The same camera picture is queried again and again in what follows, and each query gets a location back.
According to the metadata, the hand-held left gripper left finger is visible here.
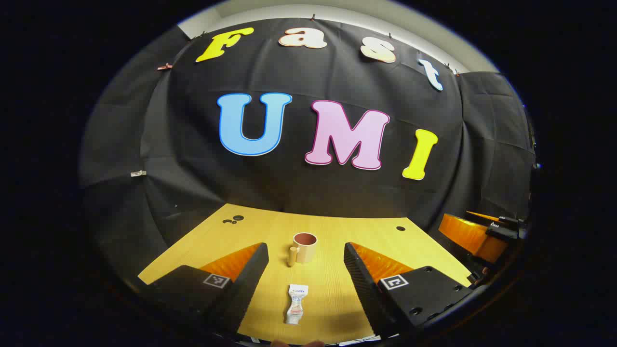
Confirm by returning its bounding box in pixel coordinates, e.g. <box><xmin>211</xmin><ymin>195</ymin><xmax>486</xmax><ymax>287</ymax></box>
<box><xmin>137</xmin><ymin>242</ymin><xmax>269</xmax><ymax>335</ymax></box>

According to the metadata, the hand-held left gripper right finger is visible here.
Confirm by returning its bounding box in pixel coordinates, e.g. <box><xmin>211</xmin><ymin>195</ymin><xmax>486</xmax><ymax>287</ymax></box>
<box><xmin>343</xmin><ymin>242</ymin><xmax>475</xmax><ymax>338</ymax></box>

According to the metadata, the white toothpaste tube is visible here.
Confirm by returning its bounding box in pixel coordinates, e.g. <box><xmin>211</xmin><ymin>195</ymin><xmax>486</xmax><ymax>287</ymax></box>
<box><xmin>285</xmin><ymin>284</ymin><xmax>309</xmax><ymax>325</ymax></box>

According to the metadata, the wooden desktop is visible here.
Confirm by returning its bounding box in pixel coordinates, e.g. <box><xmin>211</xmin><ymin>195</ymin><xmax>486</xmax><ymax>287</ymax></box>
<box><xmin>137</xmin><ymin>203</ymin><xmax>473</xmax><ymax>345</ymax></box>

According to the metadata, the beige cup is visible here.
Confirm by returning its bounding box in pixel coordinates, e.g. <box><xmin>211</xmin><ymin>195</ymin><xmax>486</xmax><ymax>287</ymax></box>
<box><xmin>288</xmin><ymin>232</ymin><xmax>318</xmax><ymax>267</ymax></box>

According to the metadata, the black backdrop cloth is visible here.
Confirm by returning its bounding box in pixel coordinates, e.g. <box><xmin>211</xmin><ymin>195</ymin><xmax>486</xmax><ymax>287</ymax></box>
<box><xmin>80</xmin><ymin>18</ymin><xmax>537</xmax><ymax>290</ymax></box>

